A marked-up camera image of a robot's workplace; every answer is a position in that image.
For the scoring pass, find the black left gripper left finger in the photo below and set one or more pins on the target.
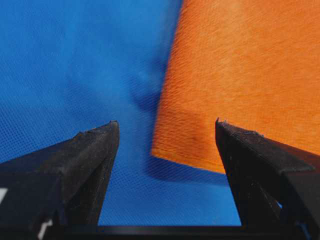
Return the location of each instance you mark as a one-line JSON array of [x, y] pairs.
[[59, 186]]

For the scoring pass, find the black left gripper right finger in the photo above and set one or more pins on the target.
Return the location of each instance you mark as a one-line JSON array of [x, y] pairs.
[[275, 186]]

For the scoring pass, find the orange towel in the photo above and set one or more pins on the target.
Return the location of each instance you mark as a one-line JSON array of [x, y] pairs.
[[252, 63]]

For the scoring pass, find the blue table cloth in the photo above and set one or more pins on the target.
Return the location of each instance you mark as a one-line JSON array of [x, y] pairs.
[[68, 66]]

